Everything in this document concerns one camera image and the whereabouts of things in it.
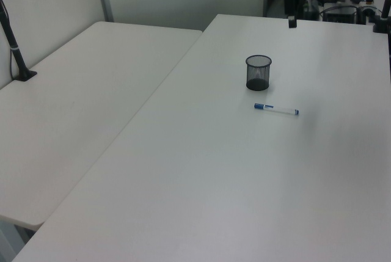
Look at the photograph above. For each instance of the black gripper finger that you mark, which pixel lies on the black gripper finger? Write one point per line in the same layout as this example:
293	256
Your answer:
301	10
292	23

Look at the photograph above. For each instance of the blue capped white marker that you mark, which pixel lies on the blue capped white marker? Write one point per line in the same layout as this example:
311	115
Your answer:
276	109

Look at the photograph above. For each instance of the black equipment box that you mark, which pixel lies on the black equipment box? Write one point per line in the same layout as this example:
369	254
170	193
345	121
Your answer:
339	14

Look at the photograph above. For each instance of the black mesh pen cup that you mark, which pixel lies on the black mesh pen cup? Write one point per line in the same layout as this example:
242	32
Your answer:
258	72

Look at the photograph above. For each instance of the black pole with white band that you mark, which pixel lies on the black pole with white band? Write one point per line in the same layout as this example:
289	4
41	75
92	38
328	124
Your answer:
13	46

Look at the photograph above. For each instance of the black table clamp mount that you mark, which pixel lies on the black table clamp mount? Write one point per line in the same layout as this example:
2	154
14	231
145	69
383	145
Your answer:
382	20

